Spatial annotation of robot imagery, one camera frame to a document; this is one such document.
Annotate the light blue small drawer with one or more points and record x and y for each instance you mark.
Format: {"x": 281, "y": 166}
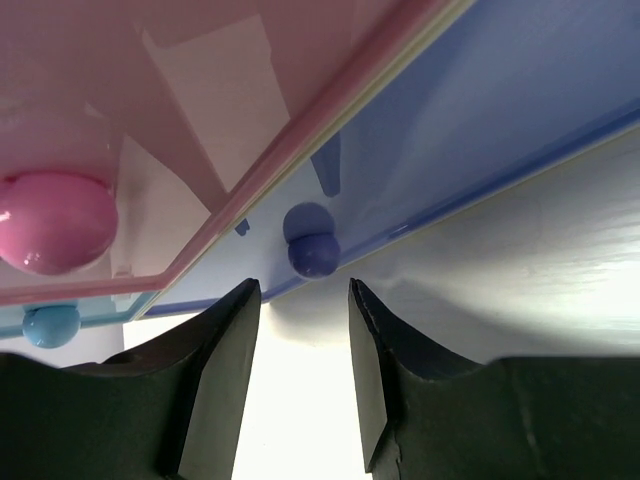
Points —
{"x": 52, "y": 325}

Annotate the blue wide drawer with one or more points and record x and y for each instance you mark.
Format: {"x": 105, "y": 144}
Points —
{"x": 510, "y": 88}

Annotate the white drawer cabinet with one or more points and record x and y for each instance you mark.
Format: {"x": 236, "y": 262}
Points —
{"x": 396, "y": 41}

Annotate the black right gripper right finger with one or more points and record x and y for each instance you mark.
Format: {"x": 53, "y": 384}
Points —
{"x": 426, "y": 412}

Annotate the pink drawer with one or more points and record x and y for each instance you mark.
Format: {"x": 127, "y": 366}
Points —
{"x": 126, "y": 124}

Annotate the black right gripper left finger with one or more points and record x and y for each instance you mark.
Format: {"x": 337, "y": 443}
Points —
{"x": 170, "y": 408}

